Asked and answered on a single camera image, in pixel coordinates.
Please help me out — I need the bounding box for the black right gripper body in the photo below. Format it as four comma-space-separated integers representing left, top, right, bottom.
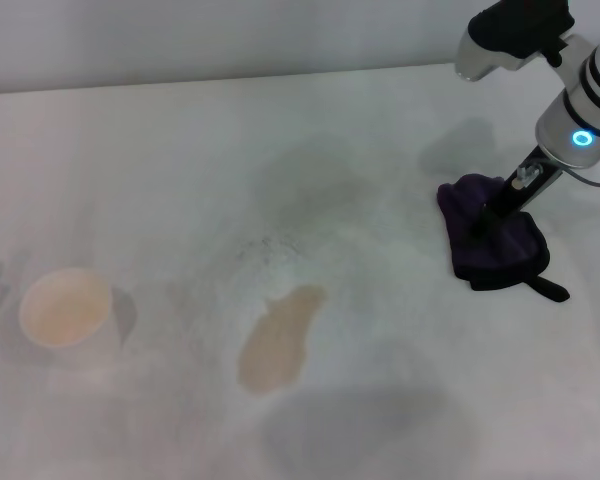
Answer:
483, 147, 567, 222

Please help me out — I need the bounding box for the purple rag with black trim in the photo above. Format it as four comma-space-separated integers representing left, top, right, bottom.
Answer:
436, 172, 571, 303

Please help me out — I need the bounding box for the white paper cup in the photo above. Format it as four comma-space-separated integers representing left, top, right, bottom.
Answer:
18, 267, 139, 352

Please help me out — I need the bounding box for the brown water stain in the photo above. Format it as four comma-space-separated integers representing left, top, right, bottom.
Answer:
237, 284, 327, 396

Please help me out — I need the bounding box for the thin grey wrist cable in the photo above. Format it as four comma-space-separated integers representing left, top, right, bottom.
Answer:
562, 167, 600, 190

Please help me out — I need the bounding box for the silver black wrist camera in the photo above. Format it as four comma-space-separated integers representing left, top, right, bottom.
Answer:
454, 0, 577, 84

